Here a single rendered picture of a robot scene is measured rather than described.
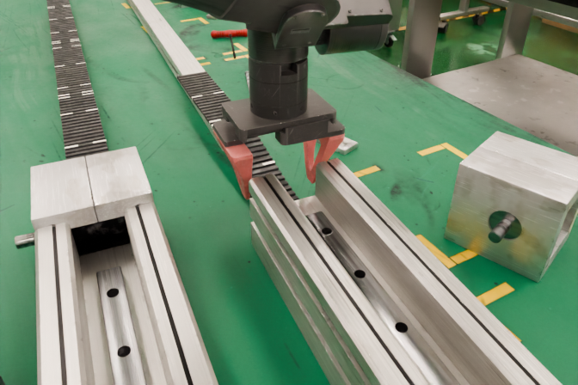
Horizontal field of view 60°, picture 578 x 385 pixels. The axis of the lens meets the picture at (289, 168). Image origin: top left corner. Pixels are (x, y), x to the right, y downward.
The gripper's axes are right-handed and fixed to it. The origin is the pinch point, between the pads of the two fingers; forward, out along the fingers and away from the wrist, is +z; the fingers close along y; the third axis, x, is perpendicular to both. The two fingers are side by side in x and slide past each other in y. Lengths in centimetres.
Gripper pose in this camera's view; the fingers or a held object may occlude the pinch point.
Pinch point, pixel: (279, 182)
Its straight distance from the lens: 55.7
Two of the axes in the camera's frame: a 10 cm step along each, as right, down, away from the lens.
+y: 9.2, -2.1, 3.4
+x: -4.0, -5.0, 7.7
